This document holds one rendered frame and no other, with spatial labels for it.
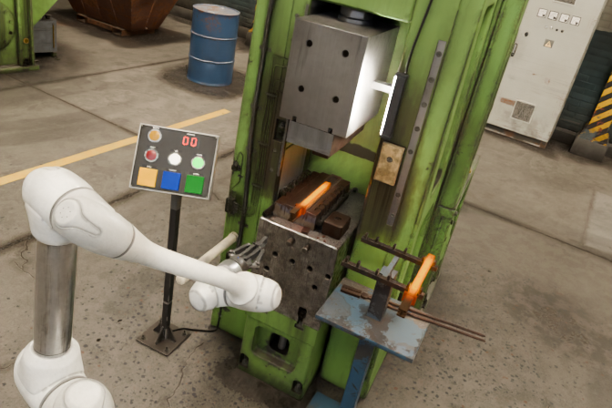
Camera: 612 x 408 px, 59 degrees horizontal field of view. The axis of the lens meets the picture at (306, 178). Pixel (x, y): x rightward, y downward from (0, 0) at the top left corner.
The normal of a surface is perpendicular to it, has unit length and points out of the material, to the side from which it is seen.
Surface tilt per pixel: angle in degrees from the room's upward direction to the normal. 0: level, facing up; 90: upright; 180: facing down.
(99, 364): 0
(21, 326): 0
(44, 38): 90
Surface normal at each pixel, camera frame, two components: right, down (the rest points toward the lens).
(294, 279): -0.41, 0.33
